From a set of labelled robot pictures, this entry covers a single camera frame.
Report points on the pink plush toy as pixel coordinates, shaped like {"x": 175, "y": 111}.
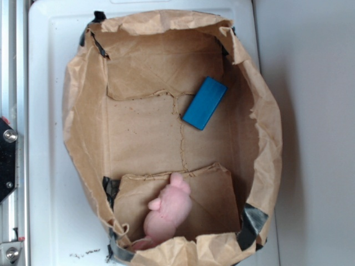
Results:
{"x": 167, "y": 212}

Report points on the white plastic tray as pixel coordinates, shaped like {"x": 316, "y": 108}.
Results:
{"x": 64, "y": 230}

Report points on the aluminium frame rail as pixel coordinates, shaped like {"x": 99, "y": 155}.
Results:
{"x": 15, "y": 248}

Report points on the blue rectangular block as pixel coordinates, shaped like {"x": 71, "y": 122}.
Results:
{"x": 204, "y": 103}

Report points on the black mounting plate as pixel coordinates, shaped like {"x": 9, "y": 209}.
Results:
{"x": 8, "y": 159}

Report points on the brown paper bag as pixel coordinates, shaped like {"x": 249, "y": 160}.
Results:
{"x": 125, "y": 94}

